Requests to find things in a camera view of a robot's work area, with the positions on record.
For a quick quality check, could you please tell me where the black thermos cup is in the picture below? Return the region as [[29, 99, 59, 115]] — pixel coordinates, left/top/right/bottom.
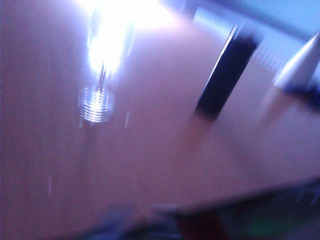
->
[[194, 24, 261, 122]]

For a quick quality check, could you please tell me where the clear stemmed wine glass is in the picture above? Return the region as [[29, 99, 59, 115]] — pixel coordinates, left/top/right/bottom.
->
[[76, 0, 137, 125]]

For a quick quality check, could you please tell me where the white slotted chair back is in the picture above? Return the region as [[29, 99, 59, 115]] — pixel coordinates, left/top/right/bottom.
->
[[272, 33, 320, 89]]

